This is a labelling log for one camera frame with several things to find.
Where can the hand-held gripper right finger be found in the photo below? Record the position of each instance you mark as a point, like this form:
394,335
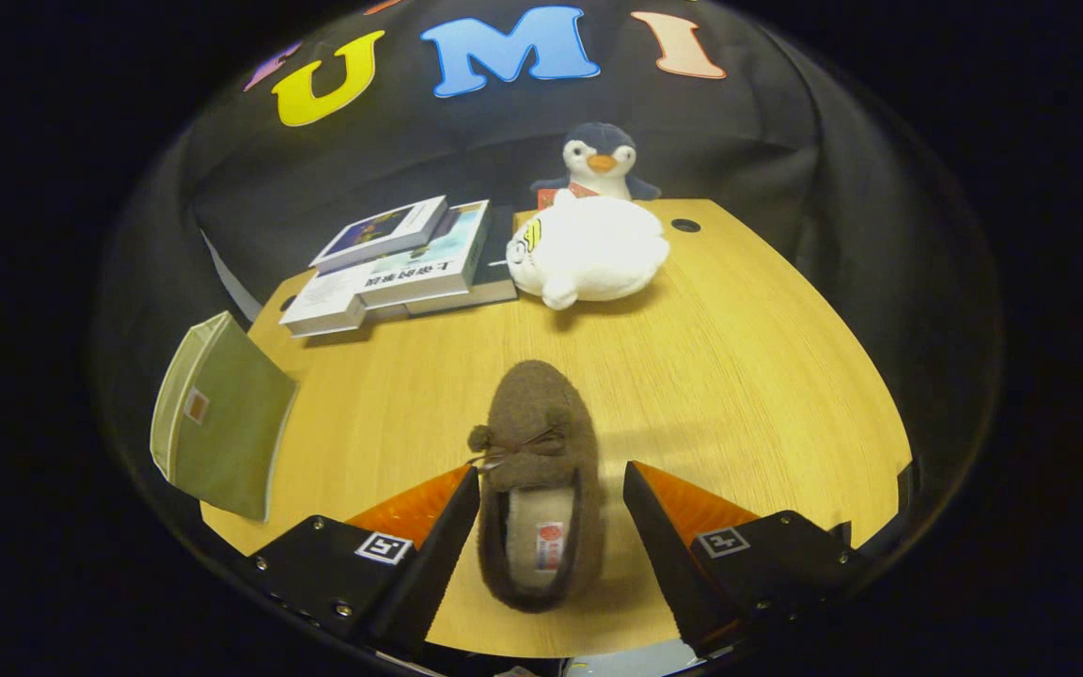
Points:
668,564

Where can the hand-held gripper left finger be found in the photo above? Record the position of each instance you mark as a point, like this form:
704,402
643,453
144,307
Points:
438,564

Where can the brown fuzzy slipper shoe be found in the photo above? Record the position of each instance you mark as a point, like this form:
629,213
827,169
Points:
532,404

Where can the green fabric storage box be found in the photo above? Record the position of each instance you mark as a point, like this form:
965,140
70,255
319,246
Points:
222,423

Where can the white cover book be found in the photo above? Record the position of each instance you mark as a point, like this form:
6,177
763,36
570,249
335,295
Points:
321,301

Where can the black cover book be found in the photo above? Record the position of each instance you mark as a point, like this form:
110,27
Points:
502,254

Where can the white seal plush toy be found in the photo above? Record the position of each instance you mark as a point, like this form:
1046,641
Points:
598,249

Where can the small dark blue cover book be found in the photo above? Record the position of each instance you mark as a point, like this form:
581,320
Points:
377,230

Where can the penguin plush toy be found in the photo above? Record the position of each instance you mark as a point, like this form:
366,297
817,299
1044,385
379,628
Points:
600,155

